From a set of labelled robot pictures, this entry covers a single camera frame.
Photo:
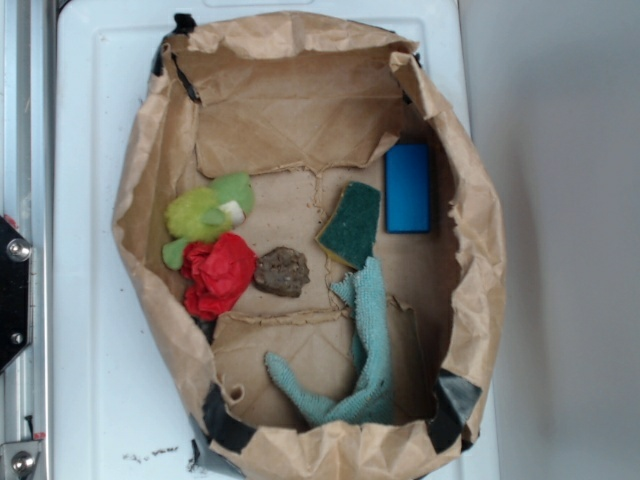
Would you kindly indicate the aluminium frame rail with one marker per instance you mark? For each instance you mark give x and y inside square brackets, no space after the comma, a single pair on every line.
[23,385]

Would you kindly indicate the teal microfiber cloth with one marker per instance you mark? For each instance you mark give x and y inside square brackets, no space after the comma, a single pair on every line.
[372,399]

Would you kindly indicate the green yellow sponge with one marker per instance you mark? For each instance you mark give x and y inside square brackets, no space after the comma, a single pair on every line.
[348,237]

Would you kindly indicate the red paper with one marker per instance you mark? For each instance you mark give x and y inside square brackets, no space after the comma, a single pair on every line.
[219,272]

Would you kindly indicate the green plush toy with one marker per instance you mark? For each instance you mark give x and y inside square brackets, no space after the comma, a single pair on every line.
[203,214]

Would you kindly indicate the blue rectangular block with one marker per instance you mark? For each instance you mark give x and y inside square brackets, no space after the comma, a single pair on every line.
[407,189]

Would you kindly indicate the silver corner bracket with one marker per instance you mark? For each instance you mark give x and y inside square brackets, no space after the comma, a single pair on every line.
[19,460]

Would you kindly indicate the brown paper-lined box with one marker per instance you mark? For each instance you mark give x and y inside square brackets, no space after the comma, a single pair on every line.
[305,103]

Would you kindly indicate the black metal bracket plate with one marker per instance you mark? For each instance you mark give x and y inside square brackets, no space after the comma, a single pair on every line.
[15,294]

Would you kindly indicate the brown rock chunk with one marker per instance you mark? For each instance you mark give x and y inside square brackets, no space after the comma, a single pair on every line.
[282,272]

